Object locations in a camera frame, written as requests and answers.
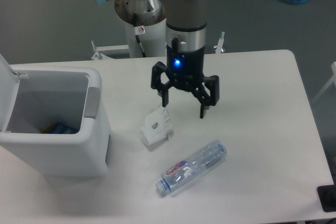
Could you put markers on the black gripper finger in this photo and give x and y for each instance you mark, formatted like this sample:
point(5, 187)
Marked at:
point(157, 84)
point(206, 90)

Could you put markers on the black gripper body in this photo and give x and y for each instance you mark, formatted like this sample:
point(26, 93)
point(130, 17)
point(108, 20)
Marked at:
point(184, 68)

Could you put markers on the white paper carton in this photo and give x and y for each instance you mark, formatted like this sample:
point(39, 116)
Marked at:
point(156, 127)

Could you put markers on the clear plastic water bottle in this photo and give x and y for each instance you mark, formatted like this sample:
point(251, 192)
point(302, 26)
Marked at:
point(191, 167)

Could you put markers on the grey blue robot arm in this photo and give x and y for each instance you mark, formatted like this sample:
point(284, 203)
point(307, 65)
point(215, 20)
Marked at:
point(185, 45)

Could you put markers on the white trash can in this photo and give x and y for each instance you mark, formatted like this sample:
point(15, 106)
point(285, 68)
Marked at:
point(33, 98)

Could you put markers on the blue trash inside can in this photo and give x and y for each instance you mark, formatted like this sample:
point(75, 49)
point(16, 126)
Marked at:
point(59, 128)

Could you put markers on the right table clamp bolt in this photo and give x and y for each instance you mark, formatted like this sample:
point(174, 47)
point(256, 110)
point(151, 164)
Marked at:
point(219, 47)

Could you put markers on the table clamp bolt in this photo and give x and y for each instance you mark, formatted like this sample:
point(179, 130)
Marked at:
point(219, 47)
point(96, 53)

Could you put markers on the left table clamp bolt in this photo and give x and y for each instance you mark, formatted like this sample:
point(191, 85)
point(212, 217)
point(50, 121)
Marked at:
point(96, 53)

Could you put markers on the black device at table edge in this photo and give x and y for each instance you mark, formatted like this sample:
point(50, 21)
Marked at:
point(326, 195)

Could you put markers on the white furniture frame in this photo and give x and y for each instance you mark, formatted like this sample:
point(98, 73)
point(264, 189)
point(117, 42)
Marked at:
point(330, 82)

